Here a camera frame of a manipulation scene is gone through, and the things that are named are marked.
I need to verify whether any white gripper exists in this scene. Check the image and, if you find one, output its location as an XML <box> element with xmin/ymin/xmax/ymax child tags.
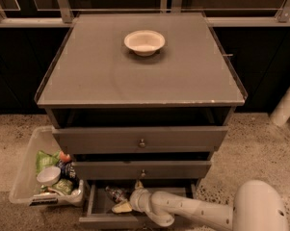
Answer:
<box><xmin>112</xmin><ymin>180</ymin><xmax>151</xmax><ymax>214</ymax></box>

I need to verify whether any clear plastic water bottle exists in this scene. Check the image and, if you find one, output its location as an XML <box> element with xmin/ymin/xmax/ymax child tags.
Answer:
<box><xmin>105</xmin><ymin>186</ymin><xmax>127</xmax><ymax>203</ymax></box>

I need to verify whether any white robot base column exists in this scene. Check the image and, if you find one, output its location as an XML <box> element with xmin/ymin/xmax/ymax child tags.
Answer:
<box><xmin>270</xmin><ymin>87</ymin><xmax>290</xmax><ymax>126</ymax></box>

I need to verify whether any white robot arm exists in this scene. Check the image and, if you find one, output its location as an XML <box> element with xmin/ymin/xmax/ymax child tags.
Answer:
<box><xmin>112</xmin><ymin>180</ymin><xmax>289</xmax><ymax>231</ymax></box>

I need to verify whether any grey bottom drawer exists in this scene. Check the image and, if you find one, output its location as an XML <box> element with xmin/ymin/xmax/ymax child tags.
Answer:
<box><xmin>79</xmin><ymin>179</ymin><xmax>198</xmax><ymax>231</ymax></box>

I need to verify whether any grey drawer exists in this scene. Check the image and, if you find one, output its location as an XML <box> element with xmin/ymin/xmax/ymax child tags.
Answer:
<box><xmin>52</xmin><ymin>126</ymin><xmax>228</xmax><ymax>154</ymax></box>
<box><xmin>73</xmin><ymin>161</ymin><xmax>211</xmax><ymax>180</ymax></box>
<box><xmin>79</xmin><ymin>179</ymin><xmax>198</xmax><ymax>231</ymax></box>

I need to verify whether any grey middle drawer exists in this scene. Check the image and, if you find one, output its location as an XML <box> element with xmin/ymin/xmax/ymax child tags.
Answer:
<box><xmin>73</xmin><ymin>161</ymin><xmax>211</xmax><ymax>180</ymax></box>

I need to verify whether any grey top drawer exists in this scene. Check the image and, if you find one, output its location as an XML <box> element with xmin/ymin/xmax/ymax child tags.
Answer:
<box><xmin>52</xmin><ymin>126</ymin><xmax>228</xmax><ymax>154</ymax></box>

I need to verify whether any grey drawer cabinet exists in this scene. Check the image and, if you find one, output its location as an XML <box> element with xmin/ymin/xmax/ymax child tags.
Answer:
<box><xmin>34</xmin><ymin>13</ymin><xmax>249</xmax><ymax>191</ymax></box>

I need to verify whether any white bowl on counter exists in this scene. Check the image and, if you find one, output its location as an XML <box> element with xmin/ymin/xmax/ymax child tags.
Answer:
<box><xmin>124</xmin><ymin>30</ymin><xmax>166</xmax><ymax>57</ymax></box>

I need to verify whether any green packet lower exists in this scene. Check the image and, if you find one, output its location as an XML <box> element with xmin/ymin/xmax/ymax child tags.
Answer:
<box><xmin>50</xmin><ymin>179</ymin><xmax>73</xmax><ymax>195</ymax></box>

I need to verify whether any dark blue snack bag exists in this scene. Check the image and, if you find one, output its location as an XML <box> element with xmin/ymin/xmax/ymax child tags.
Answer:
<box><xmin>56</xmin><ymin>161</ymin><xmax>79</xmax><ymax>187</ymax></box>

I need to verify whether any orange item in bin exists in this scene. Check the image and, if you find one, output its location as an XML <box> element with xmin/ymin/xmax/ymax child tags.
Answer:
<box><xmin>59</xmin><ymin>152</ymin><xmax>71</xmax><ymax>163</ymax></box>

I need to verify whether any small white bowl in bin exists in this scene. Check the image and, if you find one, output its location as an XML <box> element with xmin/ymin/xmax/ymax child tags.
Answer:
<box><xmin>37</xmin><ymin>167</ymin><xmax>61</xmax><ymax>186</ymax></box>

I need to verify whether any clear plastic storage bin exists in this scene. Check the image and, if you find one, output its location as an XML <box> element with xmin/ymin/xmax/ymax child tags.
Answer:
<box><xmin>9</xmin><ymin>126</ymin><xmax>84</xmax><ymax>207</ymax></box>

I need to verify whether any green snack bag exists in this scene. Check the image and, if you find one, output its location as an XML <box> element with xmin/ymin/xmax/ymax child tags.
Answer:
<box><xmin>36</xmin><ymin>150</ymin><xmax>60</xmax><ymax>174</ymax></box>

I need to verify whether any metal window rail frame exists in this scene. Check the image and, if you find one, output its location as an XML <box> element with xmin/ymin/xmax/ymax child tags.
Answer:
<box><xmin>0</xmin><ymin>0</ymin><xmax>290</xmax><ymax>27</ymax></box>

